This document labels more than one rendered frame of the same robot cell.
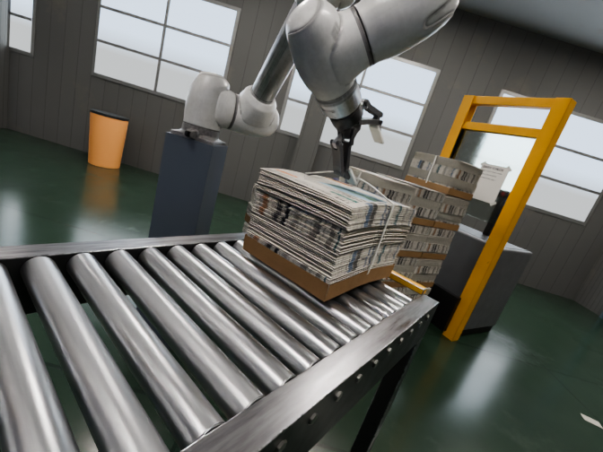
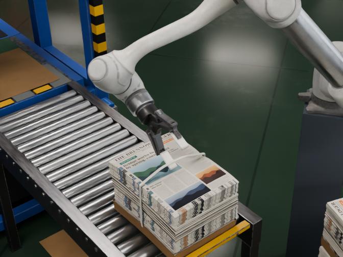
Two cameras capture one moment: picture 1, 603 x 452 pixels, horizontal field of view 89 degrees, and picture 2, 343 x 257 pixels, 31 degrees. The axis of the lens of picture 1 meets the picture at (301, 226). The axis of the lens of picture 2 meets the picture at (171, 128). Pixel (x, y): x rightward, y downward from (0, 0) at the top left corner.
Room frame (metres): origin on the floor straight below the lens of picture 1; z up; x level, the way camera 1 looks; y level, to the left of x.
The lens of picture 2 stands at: (1.30, -1.69, 2.37)
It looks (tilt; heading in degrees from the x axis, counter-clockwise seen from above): 35 degrees down; 106
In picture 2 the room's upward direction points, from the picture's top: 1 degrees counter-clockwise
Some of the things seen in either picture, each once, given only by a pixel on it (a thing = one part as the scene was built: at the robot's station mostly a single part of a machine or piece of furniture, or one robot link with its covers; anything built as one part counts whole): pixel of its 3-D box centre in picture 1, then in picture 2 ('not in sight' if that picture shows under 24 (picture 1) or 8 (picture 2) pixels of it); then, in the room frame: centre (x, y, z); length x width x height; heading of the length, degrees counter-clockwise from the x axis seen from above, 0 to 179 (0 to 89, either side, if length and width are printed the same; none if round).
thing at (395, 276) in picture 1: (362, 259); (202, 251); (0.98, -0.23, 0.81); 0.43 x 0.03 x 0.02; 54
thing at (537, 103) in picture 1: (511, 102); not in sight; (2.51, -1.22, 1.82); 0.75 x 0.06 x 0.06; 34
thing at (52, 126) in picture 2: not in sight; (55, 127); (0.13, 0.40, 0.77); 0.47 x 0.05 x 0.05; 54
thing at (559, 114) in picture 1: (502, 230); not in sight; (2.24, -1.40, 0.93); 0.09 x 0.09 x 1.85; 34
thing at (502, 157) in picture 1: (481, 174); not in sight; (2.52, -1.23, 1.28); 0.57 x 0.01 x 0.65; 34
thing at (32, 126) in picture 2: not in sight; (48, 121); (0.08, 0.44, 0.77); 0.47 x 0.05 x 0.05; 54
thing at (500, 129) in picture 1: (500, 129); not in sight; (2.51, -1.22, 1.62); 0.75 x 0.06 x 0.06; 34
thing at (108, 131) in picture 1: (107, 140); not in sight; (4.25, 2.97, 0.36); 0.47 x 0.45 x 0.72; 90
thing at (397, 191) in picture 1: (371, 192); not in sight; (1.94, -0.36, 0.95); 0.38 x 0.29 x 0.23; 34
